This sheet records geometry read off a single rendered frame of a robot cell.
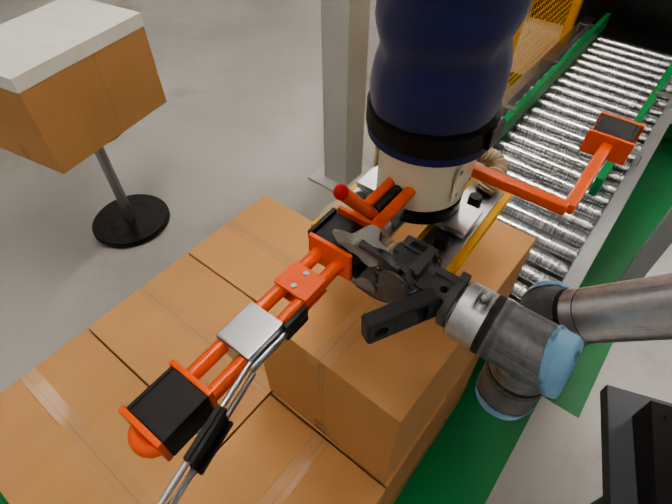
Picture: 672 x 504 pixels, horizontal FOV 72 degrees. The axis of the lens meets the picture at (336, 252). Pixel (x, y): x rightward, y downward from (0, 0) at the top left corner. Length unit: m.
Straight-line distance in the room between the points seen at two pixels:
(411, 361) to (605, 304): 0.39
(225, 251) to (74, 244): 1.23
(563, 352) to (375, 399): 0.40
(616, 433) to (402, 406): 0.54
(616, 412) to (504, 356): 0.67
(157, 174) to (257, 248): 1.44
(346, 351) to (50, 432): 0.88
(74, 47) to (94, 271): 1.07
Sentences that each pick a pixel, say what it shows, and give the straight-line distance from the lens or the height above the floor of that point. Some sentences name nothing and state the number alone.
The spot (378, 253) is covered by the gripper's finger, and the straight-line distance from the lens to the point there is 0.67.
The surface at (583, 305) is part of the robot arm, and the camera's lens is 0.77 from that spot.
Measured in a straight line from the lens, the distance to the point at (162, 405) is 0.61.
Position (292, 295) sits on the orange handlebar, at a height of 1.23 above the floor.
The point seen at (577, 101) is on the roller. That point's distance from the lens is 2.71.
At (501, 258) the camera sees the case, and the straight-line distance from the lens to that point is 1.18.
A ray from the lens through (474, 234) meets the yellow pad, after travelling 0.95.
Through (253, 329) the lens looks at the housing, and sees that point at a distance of 0.64.
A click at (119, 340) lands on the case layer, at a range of 1.59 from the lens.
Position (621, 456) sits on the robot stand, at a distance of 1.26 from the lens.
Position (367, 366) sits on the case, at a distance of 0.96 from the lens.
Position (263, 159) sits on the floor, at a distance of 2.98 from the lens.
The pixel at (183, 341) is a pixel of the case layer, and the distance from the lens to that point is 1.52.
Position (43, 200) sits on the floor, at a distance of 3.14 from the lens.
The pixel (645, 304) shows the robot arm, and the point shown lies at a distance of 0.72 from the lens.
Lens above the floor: 1.79
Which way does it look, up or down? 49 degrees down
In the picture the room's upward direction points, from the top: straight up
